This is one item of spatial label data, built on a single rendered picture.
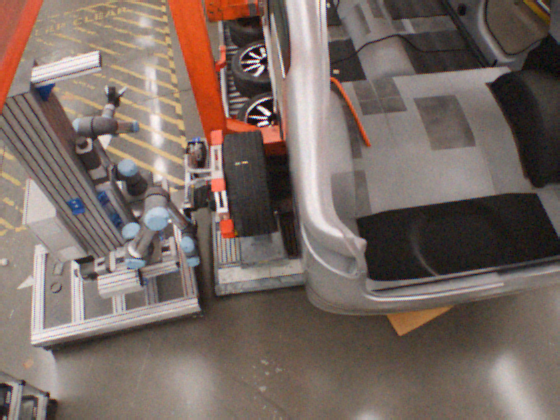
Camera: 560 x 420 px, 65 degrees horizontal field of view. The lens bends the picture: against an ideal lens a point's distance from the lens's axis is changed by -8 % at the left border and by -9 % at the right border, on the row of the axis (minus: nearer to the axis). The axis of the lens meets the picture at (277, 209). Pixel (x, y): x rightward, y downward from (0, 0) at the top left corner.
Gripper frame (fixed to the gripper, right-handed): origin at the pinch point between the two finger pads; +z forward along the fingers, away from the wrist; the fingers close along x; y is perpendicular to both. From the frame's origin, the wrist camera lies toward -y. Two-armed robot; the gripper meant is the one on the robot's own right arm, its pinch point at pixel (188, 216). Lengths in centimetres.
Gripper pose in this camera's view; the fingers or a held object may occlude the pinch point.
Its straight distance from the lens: 297.1
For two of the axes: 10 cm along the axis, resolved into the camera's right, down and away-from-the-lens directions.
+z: -1.9, -8.0, 5.6
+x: -9.8, 2.0, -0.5
